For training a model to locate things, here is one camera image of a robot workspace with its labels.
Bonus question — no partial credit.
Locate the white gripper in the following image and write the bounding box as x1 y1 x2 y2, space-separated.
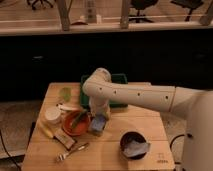
89 97 110 119

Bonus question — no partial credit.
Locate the blue sponge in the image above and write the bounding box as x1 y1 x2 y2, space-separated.
88 115 107 136

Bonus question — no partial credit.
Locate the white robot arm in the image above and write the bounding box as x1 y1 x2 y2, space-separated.
82 68 213 171

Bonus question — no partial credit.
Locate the dark metal cup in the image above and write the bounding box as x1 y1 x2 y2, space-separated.
120 131 148 160

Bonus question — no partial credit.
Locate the white cup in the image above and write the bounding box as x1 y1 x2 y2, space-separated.
44 106 61 124

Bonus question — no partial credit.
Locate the green vegetable on plate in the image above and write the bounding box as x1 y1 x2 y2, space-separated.
70 111 87 129

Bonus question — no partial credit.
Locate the orange plate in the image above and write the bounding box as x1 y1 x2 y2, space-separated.
62 111 90 136

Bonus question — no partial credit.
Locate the green tray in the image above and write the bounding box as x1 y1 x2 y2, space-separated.
79 74 129 109

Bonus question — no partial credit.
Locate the brown wooden block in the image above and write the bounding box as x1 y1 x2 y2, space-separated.
54 129 76 150

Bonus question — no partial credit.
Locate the grey cloth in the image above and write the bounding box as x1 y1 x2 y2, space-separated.
123 140 151 158

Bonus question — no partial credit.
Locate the yellow banana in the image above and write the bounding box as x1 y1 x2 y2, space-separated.
38 120 54 139

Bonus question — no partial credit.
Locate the metal fork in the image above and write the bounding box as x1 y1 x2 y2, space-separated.
55 143 89 162

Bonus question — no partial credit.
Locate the black cable right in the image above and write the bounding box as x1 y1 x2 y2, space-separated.
169 133 185 166

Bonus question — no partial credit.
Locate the black cable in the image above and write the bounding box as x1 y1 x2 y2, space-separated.
0 129 22 171
169 133 185 166

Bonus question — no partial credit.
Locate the black cable left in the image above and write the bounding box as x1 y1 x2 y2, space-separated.
0 129 22 171

